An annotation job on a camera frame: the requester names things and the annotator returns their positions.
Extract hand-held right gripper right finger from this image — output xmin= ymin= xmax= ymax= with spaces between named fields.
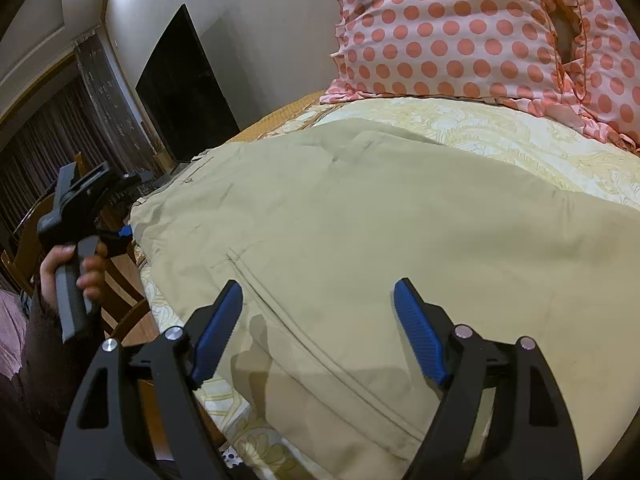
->
xmin=393 ymin=278 xmax=585 ymax=480

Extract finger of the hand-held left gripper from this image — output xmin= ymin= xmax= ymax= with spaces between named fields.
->
xmin=98 ymin=225 xmax=134 ymax=255

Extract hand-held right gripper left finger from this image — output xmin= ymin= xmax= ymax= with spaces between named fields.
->
xmin=55 ymin=280 xmax=244 ymax=480

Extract beige pants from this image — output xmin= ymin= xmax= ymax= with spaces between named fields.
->
xmin=129 ymin=124 xmax=640 ymax=466

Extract person's left forearm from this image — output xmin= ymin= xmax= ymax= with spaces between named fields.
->
xmin=18 ymin=295 xmax=108 ymax=441

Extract person's left hand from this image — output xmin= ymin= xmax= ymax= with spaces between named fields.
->
xmin=39 ymin=242 xmax=110 ymax=318

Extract wooden chair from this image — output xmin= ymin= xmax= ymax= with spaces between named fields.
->
xmin=1 ymin=152 xmax=226 ymax=466

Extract dark curtain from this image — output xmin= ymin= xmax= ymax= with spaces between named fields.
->
xmin=0 ymin=27 xmax=161 ymax=246

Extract black television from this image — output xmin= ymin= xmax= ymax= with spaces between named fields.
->
xmin=135 ymin=4 xmax=241 ymax=163

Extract orange mattress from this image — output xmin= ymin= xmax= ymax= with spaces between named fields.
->
xmin=231 ymin=90 xmax=328 ymax=143

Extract yellow floral bed sheet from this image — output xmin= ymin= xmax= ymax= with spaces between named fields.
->
xmin=137 ymin=96 xmax=640 ymax=480

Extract pink polka dot pillow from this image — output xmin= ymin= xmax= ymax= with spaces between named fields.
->
xmin=317 ymin=0 xmax=596 ymax=117
xmin=535 ymin=0 xmax=640 ymax=153

